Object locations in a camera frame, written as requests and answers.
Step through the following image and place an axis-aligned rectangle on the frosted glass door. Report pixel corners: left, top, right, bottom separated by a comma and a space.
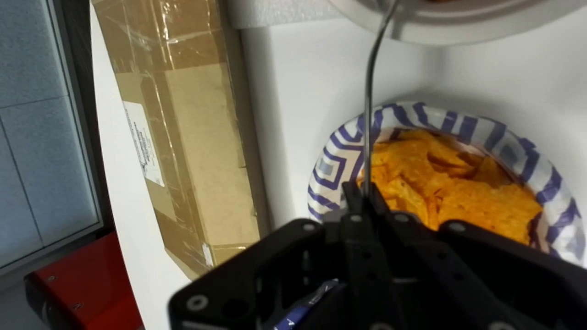
0, 0, 106, 271

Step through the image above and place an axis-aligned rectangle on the red bin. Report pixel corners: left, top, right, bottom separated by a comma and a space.
23, 231, 144, 330

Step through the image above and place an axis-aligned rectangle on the white bowl with snacks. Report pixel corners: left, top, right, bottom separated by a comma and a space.
328, 0, 587, 47

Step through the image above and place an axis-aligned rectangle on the taped cardboard box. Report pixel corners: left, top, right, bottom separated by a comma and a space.
89, 0, 271, 280

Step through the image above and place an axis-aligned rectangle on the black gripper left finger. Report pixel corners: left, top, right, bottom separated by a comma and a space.
166, 179, 396, 330

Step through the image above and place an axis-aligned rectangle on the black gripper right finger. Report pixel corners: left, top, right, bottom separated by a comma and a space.
364, 185, 587, 330

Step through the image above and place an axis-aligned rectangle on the blue patterned paper bowl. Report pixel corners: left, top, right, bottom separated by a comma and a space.
306, 99, 587, 267

